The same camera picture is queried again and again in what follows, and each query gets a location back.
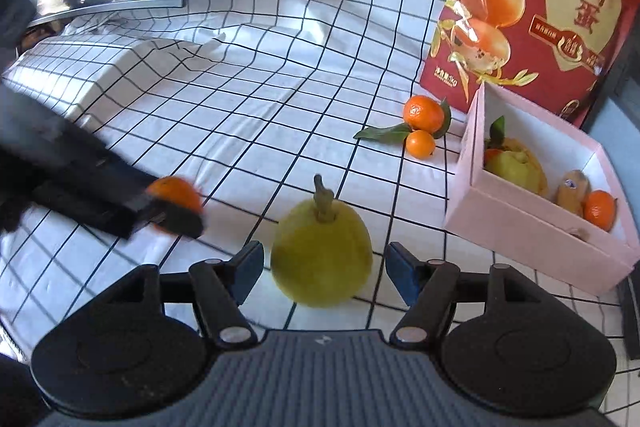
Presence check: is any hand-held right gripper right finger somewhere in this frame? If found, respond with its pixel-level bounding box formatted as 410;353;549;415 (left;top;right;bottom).
386;242;538;350

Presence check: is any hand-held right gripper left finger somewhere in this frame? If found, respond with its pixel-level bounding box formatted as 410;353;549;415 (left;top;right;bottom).
125;241;265;350

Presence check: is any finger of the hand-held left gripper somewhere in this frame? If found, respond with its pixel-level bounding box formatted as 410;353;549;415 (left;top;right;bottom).
90;152;156;200
120;201;206;239

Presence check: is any yellow-green pear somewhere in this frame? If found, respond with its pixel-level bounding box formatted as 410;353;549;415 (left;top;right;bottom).
270;174;373;308
484;149;548;198

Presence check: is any pink cardboard box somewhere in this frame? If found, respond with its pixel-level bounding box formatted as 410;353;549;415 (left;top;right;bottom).
444;82;640;295

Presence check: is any ripe yellow banana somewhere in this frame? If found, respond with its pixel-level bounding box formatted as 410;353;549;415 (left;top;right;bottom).
554;170;591;242

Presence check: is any dark blurred object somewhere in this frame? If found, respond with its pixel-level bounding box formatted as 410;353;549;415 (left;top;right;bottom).
0;0;37;52

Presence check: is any white black-grid tablecloth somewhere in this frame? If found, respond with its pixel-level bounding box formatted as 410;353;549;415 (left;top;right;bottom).
0;0;640;408

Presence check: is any red printed gift bag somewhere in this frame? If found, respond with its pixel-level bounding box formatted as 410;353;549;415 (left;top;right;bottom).
419;0;633;130

